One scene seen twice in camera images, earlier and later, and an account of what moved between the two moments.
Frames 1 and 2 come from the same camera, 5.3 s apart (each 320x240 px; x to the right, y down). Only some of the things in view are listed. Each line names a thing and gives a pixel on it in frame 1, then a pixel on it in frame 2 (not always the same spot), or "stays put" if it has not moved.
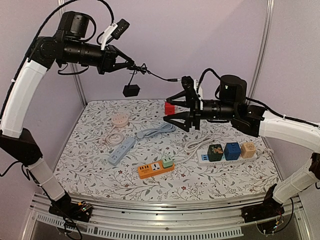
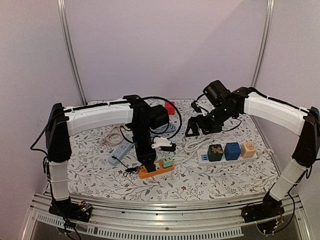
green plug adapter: (167, 162) stays put
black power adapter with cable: (131, 90) to (149, 167)
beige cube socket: (248, 150) stays put
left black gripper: (108, 62) to (143, 156)
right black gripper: (194, 109) to (206, 124)
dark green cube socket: (215, 152) stays put
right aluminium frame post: (269, 21) stays put
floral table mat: (123, 148) stays put
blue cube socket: (232, 151) stays put
